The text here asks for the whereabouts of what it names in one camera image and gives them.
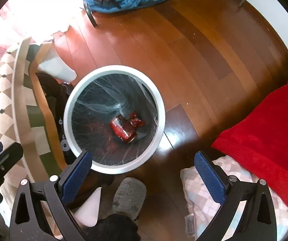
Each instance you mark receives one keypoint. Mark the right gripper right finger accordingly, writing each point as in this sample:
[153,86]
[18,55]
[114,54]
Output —
[258,221]

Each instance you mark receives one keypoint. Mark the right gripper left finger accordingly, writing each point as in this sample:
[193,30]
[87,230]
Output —
[28,219]

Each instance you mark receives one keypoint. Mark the red soda can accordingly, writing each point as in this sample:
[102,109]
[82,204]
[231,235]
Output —
[123,129]

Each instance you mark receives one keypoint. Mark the red wrapper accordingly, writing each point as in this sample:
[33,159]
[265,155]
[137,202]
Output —
[135,121]

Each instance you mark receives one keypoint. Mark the white round trash bin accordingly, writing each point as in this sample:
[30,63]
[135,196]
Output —
[116,113]

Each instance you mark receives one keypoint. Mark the checkered tablecloth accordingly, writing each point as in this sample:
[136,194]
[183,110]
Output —
[35,84]

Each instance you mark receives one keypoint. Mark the grey slipper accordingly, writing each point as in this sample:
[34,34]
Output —
[129,198]

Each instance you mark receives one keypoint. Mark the red blanket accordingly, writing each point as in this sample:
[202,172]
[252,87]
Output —
[259,143]

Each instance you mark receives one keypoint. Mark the black clothes rack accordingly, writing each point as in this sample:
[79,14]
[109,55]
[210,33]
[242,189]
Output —
[88,12]

